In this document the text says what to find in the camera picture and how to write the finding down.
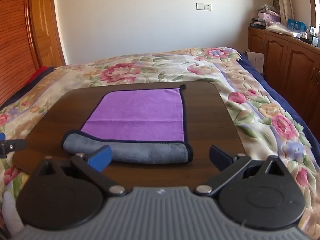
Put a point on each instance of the red cloth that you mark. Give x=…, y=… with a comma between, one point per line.
x=37, y=75

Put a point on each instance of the clutter pile on cabinet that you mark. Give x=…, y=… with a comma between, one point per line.
x=282, y=22

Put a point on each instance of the wooden headboard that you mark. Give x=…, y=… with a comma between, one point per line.
x=12, y=42

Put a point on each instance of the wooden door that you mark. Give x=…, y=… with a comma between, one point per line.
x=43, y=22

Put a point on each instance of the floral blanket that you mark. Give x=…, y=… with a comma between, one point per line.
x=262, y=120

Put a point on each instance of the white wall switch socket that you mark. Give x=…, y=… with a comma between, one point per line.
x=203, y=6

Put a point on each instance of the cream curtain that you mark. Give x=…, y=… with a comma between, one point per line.
x=285, y=0

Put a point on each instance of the wooden cabinet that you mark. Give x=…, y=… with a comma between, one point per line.
x=290, y=62

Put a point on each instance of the purple and grey towel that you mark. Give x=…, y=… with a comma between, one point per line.
x=140, y=120

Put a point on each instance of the white cardboard box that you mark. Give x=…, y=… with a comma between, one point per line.
x=255, y=61

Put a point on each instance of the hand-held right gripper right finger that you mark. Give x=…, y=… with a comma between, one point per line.
x=220, y=155

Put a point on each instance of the dark wooden lap table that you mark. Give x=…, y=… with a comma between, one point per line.
x=205, y=120

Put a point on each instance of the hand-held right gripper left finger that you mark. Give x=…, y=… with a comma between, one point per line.
x=100, y=157

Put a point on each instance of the navy blue bed sheet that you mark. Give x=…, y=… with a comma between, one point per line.
x=260, y=77

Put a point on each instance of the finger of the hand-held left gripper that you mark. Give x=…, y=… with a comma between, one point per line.
x=7, y=146

